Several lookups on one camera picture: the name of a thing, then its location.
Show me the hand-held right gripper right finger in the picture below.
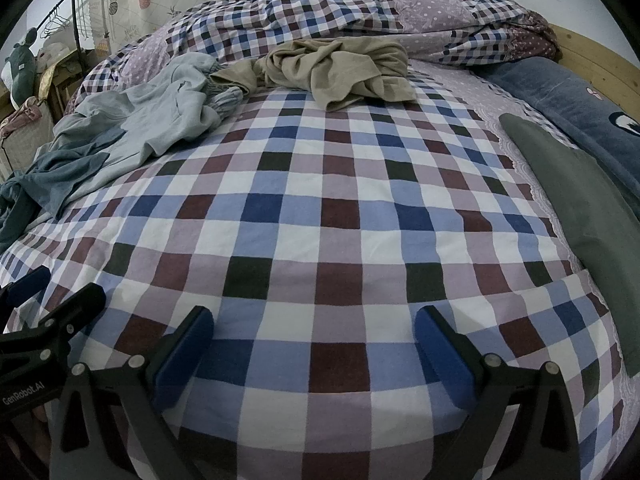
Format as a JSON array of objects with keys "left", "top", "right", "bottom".
[{"left": 414, "top": 304, "right": 583, "bottom": 480}]

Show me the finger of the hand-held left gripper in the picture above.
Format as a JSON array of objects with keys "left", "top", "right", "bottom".
[
  {"left": 0, "top": 266, "right": 52, "bottom": 311},
  {"left": 0, "top": 282, "right": 107, "bottom": 356}
]

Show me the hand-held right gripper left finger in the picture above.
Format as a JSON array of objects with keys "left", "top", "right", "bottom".
[{"left": 48, "top": 305, "right": 216, "bottom": 480}]

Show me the teal blue shirt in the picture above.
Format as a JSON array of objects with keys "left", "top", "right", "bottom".
[{"left": 0, "top": 127, "right": 128, "bottom": 256}]

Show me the black clothes rack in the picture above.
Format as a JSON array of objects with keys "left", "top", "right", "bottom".
[{"left": 37, "top": 0, "right": 113, "bottom": 53}]

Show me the white storage box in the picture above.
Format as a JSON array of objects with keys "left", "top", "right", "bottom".
[{"left": 0, "top": 97, "right": 56, "bottom": 171}]

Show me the checkered bed sheet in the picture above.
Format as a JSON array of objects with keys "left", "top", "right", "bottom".
[{"left": 0, "top": 57, "right": 631, "bottom": 480}]

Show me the light grey-blue garment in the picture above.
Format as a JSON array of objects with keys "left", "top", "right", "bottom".
[{"left": 50, "top": 54, "right": 246, "bottom": 161}]

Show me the folded grey-green cloth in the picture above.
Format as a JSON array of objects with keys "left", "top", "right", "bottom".
[{"left": 499, "top": 112, "right": 640, "bottom": 378}]

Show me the cardboard box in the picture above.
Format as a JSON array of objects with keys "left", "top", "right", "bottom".
[{"left": 35, "top": 50, "right": 96, "bottom": 116}]

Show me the grey-green plush toy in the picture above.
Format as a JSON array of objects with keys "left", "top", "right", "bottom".
[{"left": 0, "top": 27, "right": 40, "bottom": 106}]

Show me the beige garment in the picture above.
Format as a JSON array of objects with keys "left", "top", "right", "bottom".
[{"left": 209, "top": 36, "right": 418, "bottom": 112}]

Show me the bunched checkered quilt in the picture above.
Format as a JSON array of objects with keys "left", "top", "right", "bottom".
[{"left": 62, "top": 0, "right": 560, "bottom": 116}]

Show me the wooden bed frame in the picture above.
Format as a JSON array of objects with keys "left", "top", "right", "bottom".
[{"left": 547, "top": 22, "right": 640, "bottom": 81}]

